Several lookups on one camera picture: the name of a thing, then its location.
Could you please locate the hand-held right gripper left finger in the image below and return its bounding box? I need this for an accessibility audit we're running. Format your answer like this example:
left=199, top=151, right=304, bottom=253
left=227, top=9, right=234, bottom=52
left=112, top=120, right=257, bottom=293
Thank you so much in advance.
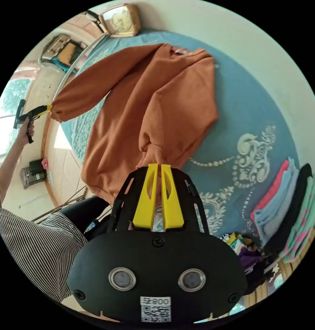
left=132, top=163, right=158, bottom=229

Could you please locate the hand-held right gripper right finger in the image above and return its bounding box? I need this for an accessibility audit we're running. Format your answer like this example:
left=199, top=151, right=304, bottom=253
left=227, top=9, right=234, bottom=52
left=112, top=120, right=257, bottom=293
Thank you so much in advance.
left=161, top=164, right=185, bottom=230

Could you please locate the orange long sleeve shirt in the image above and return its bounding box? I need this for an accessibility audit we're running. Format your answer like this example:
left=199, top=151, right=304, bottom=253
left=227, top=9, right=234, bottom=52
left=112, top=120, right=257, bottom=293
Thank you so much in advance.
left=50, top=43, right=220, bottom=205

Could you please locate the person's left forearm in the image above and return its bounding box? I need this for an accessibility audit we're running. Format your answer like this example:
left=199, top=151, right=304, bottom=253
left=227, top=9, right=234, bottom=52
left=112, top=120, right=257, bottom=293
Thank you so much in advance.
left=0, top=140, right=26, bottom=207

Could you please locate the person's left hand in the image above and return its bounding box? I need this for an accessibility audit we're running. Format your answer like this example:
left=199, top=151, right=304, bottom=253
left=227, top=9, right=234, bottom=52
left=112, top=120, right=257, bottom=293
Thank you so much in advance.
left=17, top=120, right=35, bottom=147

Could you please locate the window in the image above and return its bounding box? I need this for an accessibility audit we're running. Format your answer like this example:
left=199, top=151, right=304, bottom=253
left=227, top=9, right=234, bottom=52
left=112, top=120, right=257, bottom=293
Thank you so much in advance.
left=0, top=77, right=33, bottom=162

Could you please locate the grey box appliance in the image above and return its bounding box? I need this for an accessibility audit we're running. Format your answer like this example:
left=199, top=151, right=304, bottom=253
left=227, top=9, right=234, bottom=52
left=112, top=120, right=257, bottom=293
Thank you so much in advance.
left=20, top=158, right=50, bottom=189

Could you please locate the basket with things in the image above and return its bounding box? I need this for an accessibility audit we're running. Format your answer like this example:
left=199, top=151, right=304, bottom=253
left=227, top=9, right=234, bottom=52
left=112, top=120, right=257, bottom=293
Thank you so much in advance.
left=38, top=33, right=83, bottom=73

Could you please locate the heap of dark clothes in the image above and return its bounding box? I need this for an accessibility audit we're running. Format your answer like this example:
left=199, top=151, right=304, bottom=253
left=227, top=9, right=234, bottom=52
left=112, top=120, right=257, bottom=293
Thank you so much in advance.
left=219, top=231, right=279, bottom=296

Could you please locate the pile of clothes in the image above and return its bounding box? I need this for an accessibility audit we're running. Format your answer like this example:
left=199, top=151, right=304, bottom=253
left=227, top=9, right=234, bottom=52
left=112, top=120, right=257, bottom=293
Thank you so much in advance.
left=250, top=157, right=315, bottom=264

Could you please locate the person's body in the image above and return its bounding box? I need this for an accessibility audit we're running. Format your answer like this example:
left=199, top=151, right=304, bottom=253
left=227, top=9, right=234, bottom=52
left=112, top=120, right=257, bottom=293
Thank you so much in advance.
left=0, top=179, right=117, bottom=304

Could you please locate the square golden clock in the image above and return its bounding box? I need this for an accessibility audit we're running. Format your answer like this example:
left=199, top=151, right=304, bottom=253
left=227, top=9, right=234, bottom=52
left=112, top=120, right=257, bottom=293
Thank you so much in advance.
left=98, top=3, right=140, bottom=39

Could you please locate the bed with blue patterned quilt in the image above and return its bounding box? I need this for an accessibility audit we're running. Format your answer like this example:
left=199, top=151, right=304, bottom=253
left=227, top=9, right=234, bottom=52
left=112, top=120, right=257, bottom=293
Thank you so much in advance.
left=60, top=27, right=304, bottom=242

